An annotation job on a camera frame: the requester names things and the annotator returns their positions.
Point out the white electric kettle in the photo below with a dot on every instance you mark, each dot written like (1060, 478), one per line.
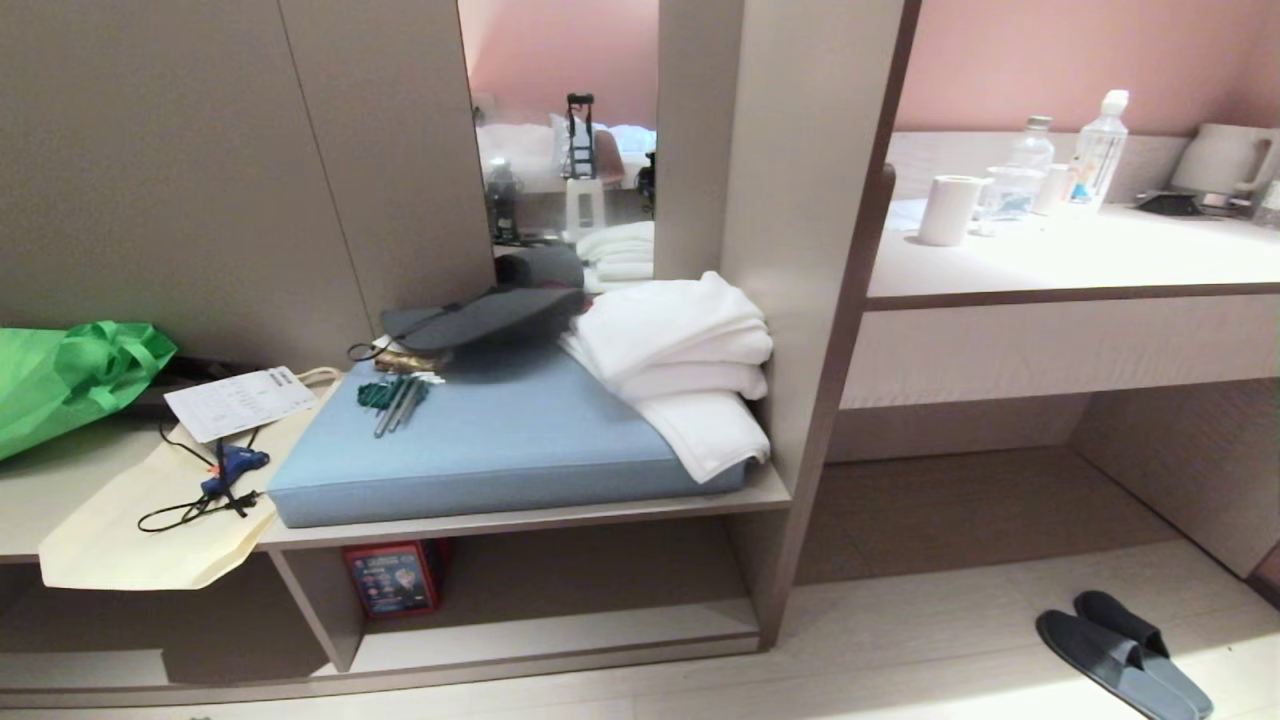
(1225, 158)

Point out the white folded towel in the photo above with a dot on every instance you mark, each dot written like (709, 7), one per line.
(705, 430)
(668, 330)

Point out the blue seat cushion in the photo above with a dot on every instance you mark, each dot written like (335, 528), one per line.
(500, 440)

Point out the wall mirror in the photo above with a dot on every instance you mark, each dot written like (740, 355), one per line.
(560, 140)

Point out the white paper sheet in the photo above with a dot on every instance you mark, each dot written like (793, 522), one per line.
(240, 402)

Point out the dark grey hat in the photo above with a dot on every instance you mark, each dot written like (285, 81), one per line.
(490, 320)

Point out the clear bottle with white cap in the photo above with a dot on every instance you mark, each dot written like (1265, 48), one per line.
(1098, 150)

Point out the red printed box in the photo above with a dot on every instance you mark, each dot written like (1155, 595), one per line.
(392, 578)

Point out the white paper roll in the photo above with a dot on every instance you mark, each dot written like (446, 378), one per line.
(948, 210)

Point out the wooden shelf unit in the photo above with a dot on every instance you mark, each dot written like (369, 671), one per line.
(560, 560)

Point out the white desk counter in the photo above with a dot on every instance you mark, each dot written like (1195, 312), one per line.
(1070, 300)

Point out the small white cup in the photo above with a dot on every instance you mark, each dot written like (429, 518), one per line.
(1050, 190)

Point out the cream tote bag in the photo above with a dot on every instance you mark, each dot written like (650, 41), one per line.
(130, 530)

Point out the clear plastic water bottle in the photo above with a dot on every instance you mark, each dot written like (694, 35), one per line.
(1012, 180)

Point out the dark grey slipper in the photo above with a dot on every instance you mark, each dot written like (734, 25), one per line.
(1112, 659)
(1140, 626)

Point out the green plastic bag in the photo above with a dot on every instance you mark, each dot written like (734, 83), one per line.
(70, 380)

